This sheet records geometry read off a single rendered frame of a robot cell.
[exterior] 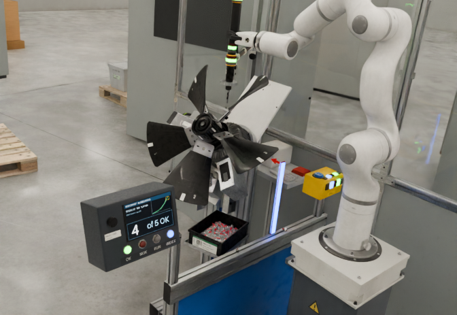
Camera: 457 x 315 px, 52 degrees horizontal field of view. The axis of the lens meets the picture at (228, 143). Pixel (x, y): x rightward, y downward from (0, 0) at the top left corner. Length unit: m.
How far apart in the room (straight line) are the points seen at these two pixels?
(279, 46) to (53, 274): 2.11
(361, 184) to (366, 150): 0.14
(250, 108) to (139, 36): 2.69
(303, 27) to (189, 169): 0.81
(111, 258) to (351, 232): 0.79
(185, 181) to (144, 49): 2.96
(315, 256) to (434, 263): 0.97
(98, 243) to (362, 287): 0.81
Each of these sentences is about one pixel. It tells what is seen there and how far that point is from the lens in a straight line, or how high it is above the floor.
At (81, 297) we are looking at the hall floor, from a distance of 3.04.
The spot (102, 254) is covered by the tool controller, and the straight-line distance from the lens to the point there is 1.38.
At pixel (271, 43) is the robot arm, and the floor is 1.64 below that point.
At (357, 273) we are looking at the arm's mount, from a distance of 1.61.
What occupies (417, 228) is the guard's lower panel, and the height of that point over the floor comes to 0.80.
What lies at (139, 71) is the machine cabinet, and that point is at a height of 0.79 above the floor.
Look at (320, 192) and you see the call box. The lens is 2.09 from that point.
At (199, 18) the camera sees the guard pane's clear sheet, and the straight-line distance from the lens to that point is 3.29.
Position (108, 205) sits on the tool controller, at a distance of 1.35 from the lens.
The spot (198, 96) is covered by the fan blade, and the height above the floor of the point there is 1.29.
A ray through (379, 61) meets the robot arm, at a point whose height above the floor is 1.67.
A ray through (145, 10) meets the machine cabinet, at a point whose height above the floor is 1.40.
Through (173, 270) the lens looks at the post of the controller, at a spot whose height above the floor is 0.92.
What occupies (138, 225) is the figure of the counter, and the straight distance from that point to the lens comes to 1.41.
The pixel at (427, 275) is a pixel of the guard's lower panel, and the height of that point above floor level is 0.59.
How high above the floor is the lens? 1.90
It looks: 21 degrees down
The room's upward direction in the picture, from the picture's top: 6 degrees clockwise
